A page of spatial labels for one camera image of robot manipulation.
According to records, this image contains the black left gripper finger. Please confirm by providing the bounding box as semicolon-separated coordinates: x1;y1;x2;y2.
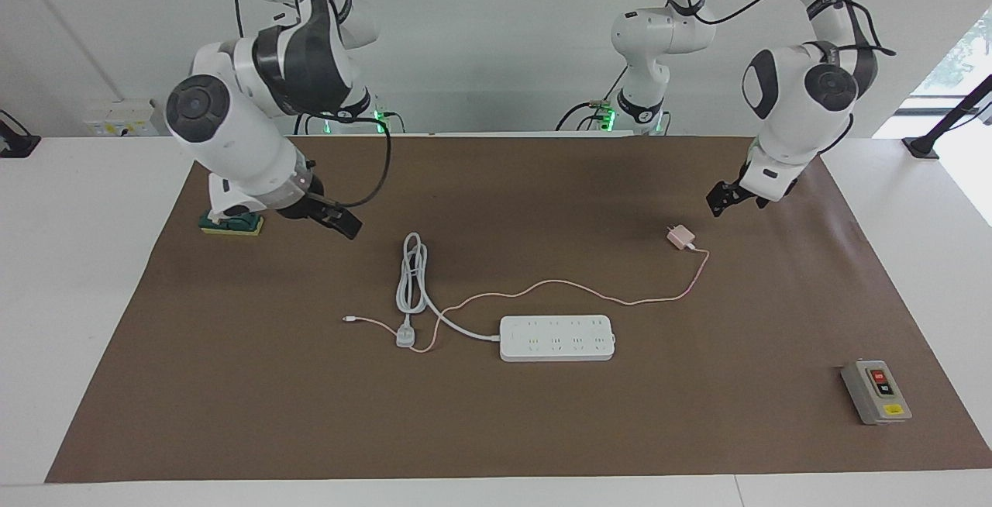
706;184;737;218

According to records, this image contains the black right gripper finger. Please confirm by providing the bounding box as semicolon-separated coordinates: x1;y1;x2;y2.
325;209;363;241

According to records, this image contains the pink charging cable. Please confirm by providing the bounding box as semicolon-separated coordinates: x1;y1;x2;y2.
343;246;711;354

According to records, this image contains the white power strip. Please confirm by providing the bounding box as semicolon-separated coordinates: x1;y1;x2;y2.
498;315;617;363

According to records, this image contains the black slanted stand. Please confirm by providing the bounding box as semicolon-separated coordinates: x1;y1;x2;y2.
901;73;992;160

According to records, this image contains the brown table mat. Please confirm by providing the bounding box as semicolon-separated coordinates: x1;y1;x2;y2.
44;133;992;485

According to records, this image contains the bright window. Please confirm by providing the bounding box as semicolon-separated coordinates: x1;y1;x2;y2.
908;9;992;101

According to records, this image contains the green knife switch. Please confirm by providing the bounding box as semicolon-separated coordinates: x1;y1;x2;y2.
198;211;265;237

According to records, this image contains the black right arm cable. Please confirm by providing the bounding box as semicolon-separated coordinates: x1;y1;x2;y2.
230;0;393;209

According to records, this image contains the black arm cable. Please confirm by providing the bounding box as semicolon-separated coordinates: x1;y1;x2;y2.
682;0;898;155
230;0;393;209

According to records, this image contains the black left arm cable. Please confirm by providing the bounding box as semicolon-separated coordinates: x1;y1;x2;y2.
682;0;898;155

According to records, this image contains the white wall socket box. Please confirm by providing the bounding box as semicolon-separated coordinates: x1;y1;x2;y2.
84;98;160;136

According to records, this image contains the grey on-off switch box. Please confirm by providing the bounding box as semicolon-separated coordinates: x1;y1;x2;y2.
840;359;913;426

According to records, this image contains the black clamp bracket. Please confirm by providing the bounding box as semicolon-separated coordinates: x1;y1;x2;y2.
0;109;41;159

